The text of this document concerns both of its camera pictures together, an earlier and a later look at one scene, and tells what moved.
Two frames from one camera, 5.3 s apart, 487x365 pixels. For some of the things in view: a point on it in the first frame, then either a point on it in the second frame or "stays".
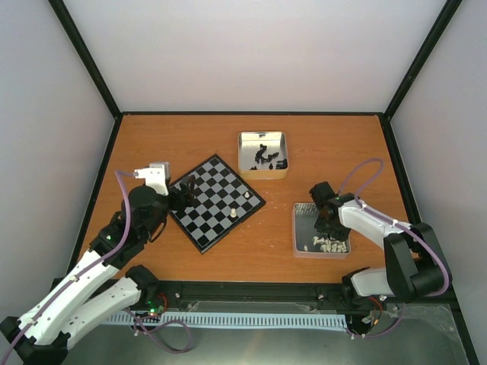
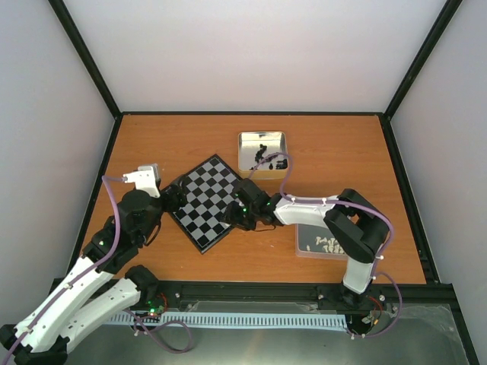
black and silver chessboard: [223, 201] stays
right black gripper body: [332, 229] -> [244, 220]
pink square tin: [310, 243] stays
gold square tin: [262, 155] stays
